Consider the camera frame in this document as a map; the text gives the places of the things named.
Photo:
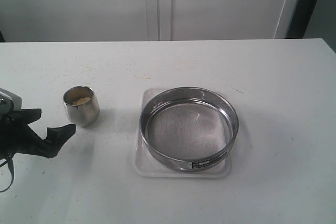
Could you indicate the white square plastic tray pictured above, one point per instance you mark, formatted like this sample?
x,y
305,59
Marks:
x,y
147,166

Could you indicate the stainless steel cup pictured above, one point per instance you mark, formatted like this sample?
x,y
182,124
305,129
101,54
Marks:
x,y
85,114

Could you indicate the yellow grain mixture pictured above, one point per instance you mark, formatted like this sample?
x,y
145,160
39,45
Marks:
x,y
81,101

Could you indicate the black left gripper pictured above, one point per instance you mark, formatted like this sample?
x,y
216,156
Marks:
x,y
18,137

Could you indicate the round steel mesh sieve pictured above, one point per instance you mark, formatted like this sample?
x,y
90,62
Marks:
x,y
189,140

